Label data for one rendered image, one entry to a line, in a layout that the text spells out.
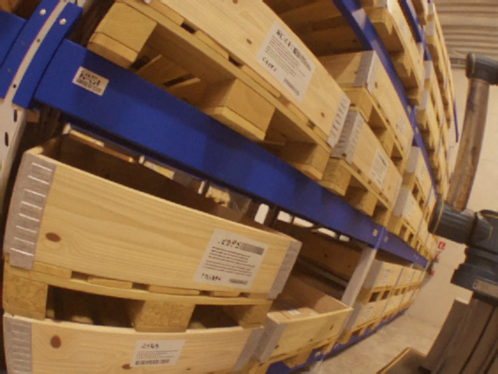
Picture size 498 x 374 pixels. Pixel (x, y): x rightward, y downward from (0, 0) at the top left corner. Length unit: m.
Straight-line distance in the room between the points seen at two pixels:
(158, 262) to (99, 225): 0.16
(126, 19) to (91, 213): 0.37
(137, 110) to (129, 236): 0.26
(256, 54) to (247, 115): 0.16
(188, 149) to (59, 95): 0.32
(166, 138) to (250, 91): 0.23
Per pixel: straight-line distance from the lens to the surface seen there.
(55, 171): 0.49
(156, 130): 0.58
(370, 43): 1.39
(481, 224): 1.53
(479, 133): 1.50
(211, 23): 0.61
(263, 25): 0.71
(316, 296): 1.84
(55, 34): 0.59
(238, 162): 0.69
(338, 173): 1.00
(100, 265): 0.55
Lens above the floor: 1.03
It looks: 3 degrees up
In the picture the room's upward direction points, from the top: 22 degrees clockwise
